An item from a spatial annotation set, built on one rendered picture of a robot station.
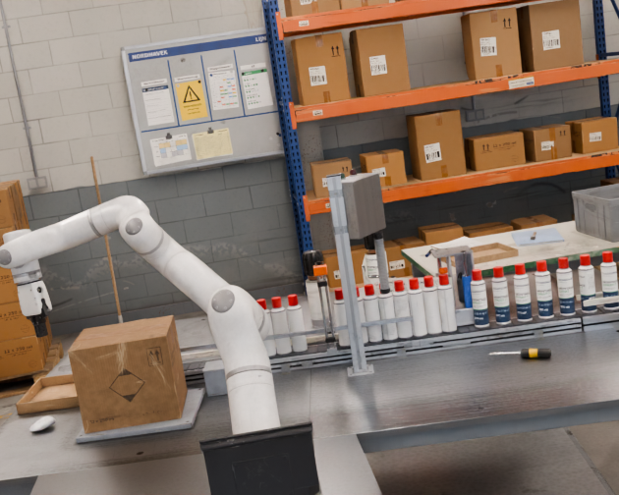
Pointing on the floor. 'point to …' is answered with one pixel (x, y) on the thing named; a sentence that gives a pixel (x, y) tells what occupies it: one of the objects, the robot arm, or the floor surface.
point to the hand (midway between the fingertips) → (40, 330)
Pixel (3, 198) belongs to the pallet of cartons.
